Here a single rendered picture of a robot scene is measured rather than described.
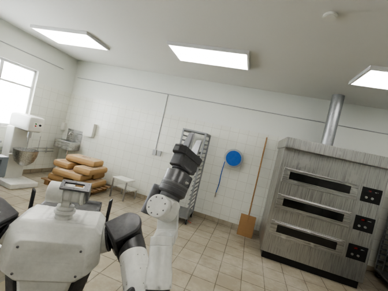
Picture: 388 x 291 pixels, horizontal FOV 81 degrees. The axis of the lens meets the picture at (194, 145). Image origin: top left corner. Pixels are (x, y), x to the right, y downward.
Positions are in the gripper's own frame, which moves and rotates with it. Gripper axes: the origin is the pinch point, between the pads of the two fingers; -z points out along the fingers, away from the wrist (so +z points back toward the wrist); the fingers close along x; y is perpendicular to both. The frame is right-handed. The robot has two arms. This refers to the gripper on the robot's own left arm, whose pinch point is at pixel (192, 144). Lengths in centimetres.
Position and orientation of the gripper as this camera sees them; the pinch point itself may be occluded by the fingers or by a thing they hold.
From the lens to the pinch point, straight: 77.5
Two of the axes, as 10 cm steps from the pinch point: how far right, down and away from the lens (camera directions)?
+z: -3.7, 8.6, -3.5
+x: -5.6, -5.1, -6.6
